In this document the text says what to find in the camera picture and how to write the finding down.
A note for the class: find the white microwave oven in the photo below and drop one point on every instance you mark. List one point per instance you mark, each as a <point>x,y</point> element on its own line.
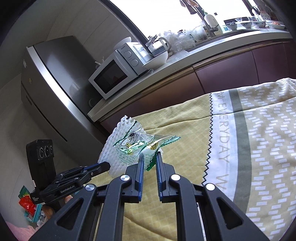
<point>120,68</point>

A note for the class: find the white foam fruit net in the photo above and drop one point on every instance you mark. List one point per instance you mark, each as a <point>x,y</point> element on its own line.
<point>109,153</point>

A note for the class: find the green snack wrapper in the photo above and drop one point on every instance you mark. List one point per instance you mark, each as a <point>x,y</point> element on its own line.
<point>137,142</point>

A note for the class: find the pink sleeved left forearm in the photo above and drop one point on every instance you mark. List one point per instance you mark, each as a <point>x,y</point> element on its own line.
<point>21,233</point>

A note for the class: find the silver refrigerator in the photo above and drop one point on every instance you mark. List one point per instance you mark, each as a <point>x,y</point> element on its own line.
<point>56,92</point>

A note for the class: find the white bowl on microwave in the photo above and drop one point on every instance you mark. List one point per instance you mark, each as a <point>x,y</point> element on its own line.
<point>122,42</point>

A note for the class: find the kitchen faucet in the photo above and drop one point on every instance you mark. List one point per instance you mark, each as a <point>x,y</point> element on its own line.
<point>195,8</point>

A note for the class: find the black camera box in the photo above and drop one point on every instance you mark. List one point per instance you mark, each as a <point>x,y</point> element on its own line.
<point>40,157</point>

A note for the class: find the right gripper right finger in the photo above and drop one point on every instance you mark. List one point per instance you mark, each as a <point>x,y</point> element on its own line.
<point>167,192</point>

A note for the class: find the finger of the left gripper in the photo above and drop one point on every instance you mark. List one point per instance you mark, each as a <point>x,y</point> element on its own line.
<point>94,170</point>

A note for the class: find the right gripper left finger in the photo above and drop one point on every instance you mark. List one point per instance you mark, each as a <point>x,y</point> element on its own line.
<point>133,192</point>

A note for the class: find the teal floor basket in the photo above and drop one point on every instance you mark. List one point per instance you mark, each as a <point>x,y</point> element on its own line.
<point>36,216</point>

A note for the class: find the white bowl on counter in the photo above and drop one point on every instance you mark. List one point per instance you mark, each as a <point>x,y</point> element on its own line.
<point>157,61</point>

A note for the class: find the white soap bottle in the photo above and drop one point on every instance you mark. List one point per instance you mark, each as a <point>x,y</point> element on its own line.
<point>214,26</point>

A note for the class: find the person's left hand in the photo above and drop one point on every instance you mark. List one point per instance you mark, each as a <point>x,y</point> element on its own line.
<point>49,211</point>

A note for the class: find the maroon kitchen cabinet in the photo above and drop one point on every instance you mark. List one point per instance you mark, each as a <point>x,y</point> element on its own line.
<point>256,64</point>

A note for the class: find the glass electric kettle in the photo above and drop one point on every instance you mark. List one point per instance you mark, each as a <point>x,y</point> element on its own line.
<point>157,45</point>

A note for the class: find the red packet on floor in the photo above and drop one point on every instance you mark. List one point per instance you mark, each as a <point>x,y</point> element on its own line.
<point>26,203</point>

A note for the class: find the yellow patterned tablecloth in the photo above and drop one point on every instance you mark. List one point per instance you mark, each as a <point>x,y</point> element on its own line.
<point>242,140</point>

